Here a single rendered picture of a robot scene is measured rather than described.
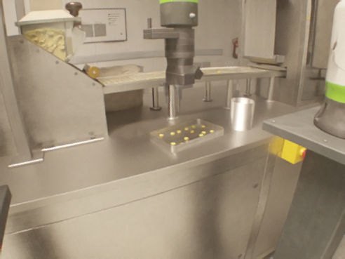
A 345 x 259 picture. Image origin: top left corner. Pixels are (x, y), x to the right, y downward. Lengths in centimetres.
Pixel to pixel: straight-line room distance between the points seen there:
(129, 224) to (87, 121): 32
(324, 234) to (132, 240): 46
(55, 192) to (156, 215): 25
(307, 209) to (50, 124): 70
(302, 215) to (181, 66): 45
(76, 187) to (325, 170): 50
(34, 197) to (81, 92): 32
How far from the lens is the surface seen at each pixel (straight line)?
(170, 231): 66
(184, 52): 53
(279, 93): 117
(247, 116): 72
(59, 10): 72
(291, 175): 95
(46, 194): 49
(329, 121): 46
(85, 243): 58
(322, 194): 52
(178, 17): 53
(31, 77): 66
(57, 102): 67
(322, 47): 111
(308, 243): 61
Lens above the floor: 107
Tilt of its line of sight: 22 degrees down
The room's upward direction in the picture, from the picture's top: 1 degrees counter-clockwise
